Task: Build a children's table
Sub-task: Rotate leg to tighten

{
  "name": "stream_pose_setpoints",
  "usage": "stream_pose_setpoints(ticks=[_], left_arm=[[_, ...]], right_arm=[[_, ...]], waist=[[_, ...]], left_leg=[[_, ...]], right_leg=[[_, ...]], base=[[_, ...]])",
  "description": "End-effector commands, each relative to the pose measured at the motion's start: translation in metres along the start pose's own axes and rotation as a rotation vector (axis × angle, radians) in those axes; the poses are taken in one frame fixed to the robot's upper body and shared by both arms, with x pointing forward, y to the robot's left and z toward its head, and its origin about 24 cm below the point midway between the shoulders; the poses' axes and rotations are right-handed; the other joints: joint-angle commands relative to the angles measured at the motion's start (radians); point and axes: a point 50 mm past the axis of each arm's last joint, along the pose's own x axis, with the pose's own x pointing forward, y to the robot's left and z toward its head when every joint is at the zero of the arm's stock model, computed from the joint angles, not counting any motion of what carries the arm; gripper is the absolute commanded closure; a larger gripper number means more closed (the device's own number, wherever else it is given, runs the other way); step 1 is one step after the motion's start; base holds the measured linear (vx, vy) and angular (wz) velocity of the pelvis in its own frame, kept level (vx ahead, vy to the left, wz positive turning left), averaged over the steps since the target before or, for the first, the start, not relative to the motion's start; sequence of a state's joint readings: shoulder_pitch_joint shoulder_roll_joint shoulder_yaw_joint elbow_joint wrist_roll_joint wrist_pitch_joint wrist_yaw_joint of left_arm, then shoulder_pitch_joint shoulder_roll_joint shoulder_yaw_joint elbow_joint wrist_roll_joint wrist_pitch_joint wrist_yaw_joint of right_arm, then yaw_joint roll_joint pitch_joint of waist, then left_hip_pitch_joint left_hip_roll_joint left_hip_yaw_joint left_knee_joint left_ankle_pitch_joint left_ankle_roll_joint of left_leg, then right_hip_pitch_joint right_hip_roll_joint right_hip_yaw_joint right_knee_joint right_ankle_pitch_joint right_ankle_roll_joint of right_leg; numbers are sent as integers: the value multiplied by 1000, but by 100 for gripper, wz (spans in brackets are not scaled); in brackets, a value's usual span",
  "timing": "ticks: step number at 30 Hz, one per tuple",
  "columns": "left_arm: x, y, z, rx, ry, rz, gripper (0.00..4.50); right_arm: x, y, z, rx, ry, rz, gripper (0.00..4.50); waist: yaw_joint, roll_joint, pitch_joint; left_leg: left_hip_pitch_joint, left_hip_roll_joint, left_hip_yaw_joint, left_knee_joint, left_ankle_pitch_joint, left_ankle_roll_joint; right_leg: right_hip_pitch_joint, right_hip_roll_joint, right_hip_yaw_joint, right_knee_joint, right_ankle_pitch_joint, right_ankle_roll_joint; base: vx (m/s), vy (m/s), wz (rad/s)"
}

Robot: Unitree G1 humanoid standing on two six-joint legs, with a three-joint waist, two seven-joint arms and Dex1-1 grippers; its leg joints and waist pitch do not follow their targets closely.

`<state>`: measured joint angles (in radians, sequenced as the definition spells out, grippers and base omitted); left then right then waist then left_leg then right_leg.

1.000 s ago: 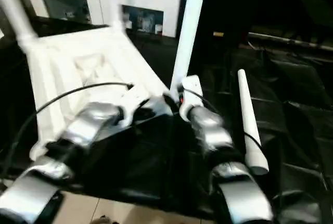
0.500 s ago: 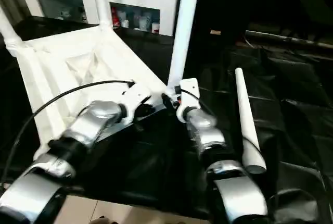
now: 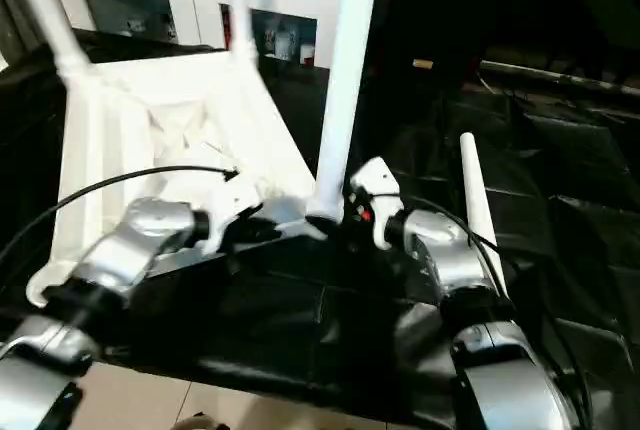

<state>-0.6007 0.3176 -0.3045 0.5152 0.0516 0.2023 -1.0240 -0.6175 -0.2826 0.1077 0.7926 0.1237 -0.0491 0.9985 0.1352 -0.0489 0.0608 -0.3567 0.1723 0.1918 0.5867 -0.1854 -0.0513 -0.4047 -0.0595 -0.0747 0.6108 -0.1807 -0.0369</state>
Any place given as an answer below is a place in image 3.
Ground white plastic table top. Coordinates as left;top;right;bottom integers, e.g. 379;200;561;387
26;46;332;310

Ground white plastic table leg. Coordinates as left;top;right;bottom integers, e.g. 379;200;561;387
1;0;95;80
457;131;510;300
226;0;262;65
303;0;387;220

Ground black mat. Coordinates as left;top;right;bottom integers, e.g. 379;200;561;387
0;34;640;430

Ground dark left robot foot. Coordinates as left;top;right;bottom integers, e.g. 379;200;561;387
176;411;232;430

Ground grey curtain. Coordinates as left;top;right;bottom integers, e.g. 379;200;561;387
0;0;52;67

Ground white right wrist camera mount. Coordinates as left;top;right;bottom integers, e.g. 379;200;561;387
347;155;406;252

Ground dark metal rod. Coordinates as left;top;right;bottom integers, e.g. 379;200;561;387
411;56;640;97

